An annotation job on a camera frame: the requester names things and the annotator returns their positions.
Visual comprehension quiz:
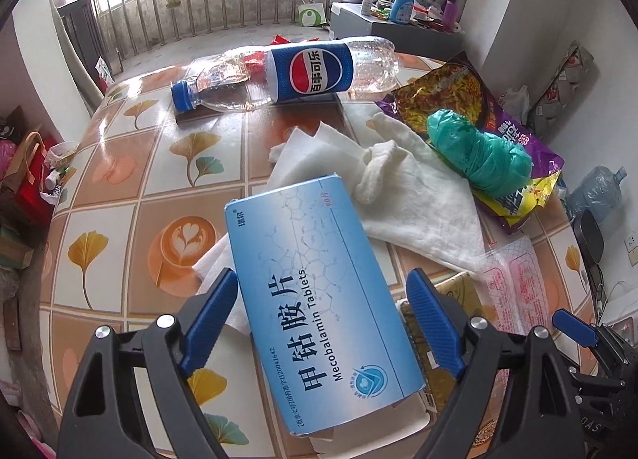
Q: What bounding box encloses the grey cabinet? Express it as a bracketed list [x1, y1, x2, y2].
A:
[329, 2, 465, 62]

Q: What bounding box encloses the blue plastic bottle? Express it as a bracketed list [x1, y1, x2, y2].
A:
[389, 0, 417, 24]

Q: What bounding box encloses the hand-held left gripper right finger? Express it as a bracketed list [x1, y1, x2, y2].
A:
[406, 267, 589, 459]

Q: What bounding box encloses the red bag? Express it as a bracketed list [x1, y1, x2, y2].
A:
[14, 133, 59, 227]

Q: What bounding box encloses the white paper bag green logo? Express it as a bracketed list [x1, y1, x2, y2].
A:
[298, 0, 329, 29]

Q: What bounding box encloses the metal window railing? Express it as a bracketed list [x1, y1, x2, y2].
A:
[50, 0, 352, 72]

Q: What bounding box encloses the brown paper bag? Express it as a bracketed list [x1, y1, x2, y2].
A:
[1, 131, 47, 197]

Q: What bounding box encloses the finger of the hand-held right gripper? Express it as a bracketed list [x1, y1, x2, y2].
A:
[552, 308, 630, 365]

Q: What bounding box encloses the blue medicine box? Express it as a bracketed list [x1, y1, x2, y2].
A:
[224, 173, 427, 437]

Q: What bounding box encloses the gold patterned packet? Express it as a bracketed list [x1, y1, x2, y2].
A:
[399, 272, 499, 412]

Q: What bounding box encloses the white paper tissue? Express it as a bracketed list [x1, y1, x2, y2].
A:
[192, 234, 256, 337]
[269, 122, 372, 191]

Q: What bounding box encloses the green plastic bag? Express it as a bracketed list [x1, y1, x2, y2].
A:
[426, 109, 533, 189]

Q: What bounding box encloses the large water jug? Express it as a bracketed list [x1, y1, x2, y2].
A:
[565, 166, 628, 222]

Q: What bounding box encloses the clear plastic cola bottle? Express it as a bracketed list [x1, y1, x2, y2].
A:
[171, 35, 404, 114]

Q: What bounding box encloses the floral patterned board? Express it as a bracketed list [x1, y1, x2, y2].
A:
[528, 41, 595, 137]

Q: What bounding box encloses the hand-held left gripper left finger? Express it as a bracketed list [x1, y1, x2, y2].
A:
[60, 267, 260, 459]

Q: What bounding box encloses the purple noodle packet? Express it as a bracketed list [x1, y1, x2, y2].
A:
[381, 51, 566, 233]

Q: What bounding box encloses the white plastic bag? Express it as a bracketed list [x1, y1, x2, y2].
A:
[498, 85, 530, 122]

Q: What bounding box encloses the clear red-printed plastic packet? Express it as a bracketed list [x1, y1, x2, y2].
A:
[481, 235, 549, 336]

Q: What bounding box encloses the white cotton glove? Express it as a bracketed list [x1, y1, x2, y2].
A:
[356, 110, 492, 277]

